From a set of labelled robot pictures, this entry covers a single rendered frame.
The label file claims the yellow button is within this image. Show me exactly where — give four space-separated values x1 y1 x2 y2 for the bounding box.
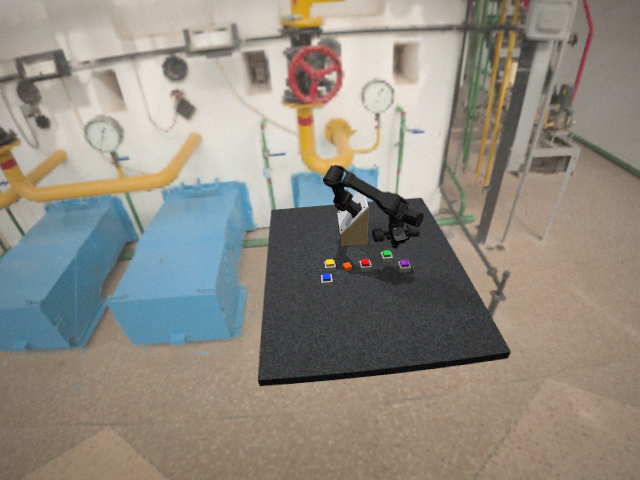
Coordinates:
324 259 336 272

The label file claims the purple button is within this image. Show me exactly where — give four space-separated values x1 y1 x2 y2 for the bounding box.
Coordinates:
397 260 411 273

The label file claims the red button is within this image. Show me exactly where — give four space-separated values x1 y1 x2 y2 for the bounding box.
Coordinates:
359 259 372 272

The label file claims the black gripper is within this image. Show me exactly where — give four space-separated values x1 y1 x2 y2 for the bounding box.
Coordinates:
372 217 420 249

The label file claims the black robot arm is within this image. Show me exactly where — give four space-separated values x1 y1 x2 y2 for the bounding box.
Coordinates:
323 165 423 245

